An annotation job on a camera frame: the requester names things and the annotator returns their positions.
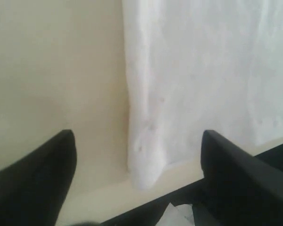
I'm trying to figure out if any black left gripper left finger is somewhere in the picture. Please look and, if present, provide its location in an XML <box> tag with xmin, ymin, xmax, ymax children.
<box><xmin>0</xmin><ymin>129</ymin><xmax>77</xmax><ymax>226</ymax></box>

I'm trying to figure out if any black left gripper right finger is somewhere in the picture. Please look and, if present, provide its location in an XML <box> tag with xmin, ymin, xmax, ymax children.
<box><xmin>201</xmin><ymin>130</ymin><xmax>283</xmax><ymax>226</ymax></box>

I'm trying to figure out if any white t-shirt red lettering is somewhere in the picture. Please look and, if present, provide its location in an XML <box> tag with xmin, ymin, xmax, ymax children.
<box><xmin>122</xmin><ymin>0</ymin><xmax>283</xmax><ymax>189</ymax></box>

